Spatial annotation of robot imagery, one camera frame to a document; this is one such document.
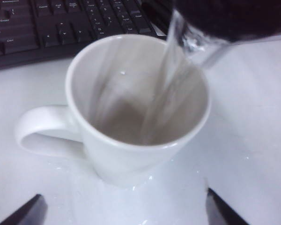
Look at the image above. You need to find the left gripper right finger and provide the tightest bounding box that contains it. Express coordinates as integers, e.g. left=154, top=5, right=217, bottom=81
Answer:
left=205, top=186, right=249, bottom=225

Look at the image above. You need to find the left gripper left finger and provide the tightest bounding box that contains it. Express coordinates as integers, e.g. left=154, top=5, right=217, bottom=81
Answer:
left=0, top=194, right=48, bottom=225

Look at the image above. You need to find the black textured cup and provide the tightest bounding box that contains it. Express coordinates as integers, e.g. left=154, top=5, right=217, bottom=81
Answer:
left=170, top=0, right=281, bottom=68

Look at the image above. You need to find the clear water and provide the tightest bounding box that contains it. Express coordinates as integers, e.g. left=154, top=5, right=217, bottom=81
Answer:
left=142, top=10, right=190, bottom=146

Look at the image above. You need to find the white raised board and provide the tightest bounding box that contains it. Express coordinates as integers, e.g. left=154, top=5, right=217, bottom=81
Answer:
left=0, top=35, right=281, bottom=225

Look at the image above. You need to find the white ceramic mug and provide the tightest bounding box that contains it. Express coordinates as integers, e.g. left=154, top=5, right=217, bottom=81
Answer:
left=13, top=33, right=212, bottom=188

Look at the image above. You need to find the black keyboard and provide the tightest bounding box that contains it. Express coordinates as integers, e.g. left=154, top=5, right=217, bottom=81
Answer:
left=0, top=0, right=168, bottom=71

